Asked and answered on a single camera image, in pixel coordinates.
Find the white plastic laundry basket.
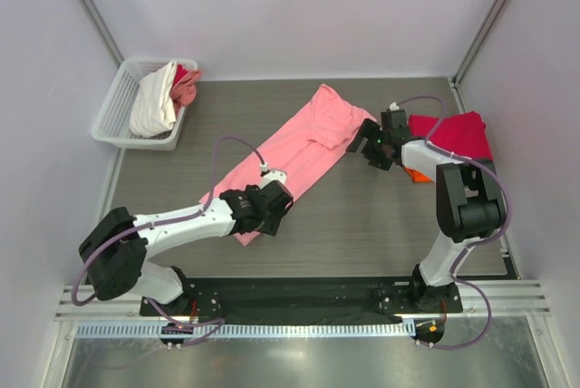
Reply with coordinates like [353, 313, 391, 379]
[92, 57, 200, 151]

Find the left aluminium frame post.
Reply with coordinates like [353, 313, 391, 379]
[77, 0, 124, 67]

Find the right aluminium frame post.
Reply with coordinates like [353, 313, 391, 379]
[452, 0, 510, 86]

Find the aluminium frame post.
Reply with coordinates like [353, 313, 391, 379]
[452, 0, 510, 86]
[77, 0, 124, 67]

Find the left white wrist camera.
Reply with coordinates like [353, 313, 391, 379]
[258, 161, 287, 189]

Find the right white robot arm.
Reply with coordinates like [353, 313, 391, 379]
[347, 106, 508, 312]

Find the crimson t shirt in basket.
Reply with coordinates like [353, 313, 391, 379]
[173, 64, 189, 85]

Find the white slotted cable duct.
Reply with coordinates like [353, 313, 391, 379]
[75, 320, 415, 341]

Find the white t shirt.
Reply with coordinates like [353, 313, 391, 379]
[130, 60, 177, 138]

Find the aluminium front rail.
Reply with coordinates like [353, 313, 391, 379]
[54, 279, 551, 322]

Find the folded orange t shirt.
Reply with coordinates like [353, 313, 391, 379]
[404, 168, 431, 183]

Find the salmon pink t shirt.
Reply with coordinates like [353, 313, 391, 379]
[169, 70, 203, 112]

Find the folded magenta t shirt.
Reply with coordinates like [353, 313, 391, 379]
[429, 112, 493, 160]

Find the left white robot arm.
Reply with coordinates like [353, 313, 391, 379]
[79, 170, 294, 315]

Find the light pink t shirt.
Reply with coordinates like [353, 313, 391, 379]
[198, 82, 380, 247]

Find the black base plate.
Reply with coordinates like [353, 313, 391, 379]
[161, 276, 463, 326]

